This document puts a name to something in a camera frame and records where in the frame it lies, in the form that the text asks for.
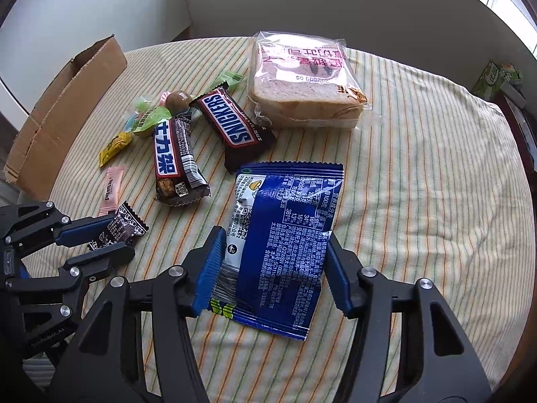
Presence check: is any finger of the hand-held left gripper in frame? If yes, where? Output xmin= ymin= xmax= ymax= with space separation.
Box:
xmin=0 ymin=201 xmax=116 ymax=248
xmin=3 ymin=241 xmax=136 ymax=324

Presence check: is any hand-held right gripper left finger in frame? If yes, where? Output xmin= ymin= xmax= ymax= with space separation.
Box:
xmin=48 ymin=226 xmax=227 ymax=403

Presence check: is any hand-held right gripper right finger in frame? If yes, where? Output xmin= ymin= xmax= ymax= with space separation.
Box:
xmin=325 ymin=233 xmax=491 ymax=403

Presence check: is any small black snack packet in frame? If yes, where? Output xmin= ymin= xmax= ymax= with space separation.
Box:
xmin=87 ymin=202 xmax=149 ymax=253

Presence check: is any blue snack packet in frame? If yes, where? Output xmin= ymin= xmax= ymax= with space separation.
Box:
xmin=208 ymin=162 xmax=345 ymax=342

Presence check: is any cardboard box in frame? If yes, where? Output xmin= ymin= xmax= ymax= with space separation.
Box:
xmin=3 ymin=36 xmax=128 ymax=200

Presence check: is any brown chocolate bar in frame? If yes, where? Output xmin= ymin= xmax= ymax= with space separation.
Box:
xmin=191 ymin=85 xmax=278 ymax=174

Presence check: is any clear green candy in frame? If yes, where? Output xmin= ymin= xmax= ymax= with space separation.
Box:
xmin=216 ymin=70 xmax=245 ymax=91

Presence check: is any pink wrapped candy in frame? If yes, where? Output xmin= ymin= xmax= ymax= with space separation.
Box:
xmin=100 ymin=167 xmax=125 ymax=218

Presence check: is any yellow wrapped candy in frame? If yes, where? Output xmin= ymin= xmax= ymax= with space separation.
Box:
xmin=98 ymin=131 xmax=135 ymax=171

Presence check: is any chocolate bar with blue lettering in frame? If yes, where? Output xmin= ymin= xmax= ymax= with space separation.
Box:
xmin=152 ymin=115 xmax=210 ymax=206

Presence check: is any striped cloth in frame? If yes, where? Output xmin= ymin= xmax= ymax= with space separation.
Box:
xmin=48 ymin=36 xmax=527 ymax=391

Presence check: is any pale green wrapped candy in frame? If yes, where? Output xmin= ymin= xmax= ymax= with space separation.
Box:
xmin=125 ymin=96 xmax=159 ymax=132

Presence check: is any brown round wrapped candy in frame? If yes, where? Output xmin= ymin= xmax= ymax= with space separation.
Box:
xmin=158 ymin=89 xmax=194 ymax=114

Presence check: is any bagged sliced bread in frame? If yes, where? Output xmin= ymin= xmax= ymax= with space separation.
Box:
xmin=247 ymin=31 xmax=373 ymax=131

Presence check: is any dark wooden furniture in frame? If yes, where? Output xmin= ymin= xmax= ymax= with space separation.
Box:
xmin=493 ymin=92 xmax=537 ymax=185

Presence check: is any green printed box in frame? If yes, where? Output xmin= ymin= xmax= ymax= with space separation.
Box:
xmin=472 ymin=61 xmax=525 ymax=101

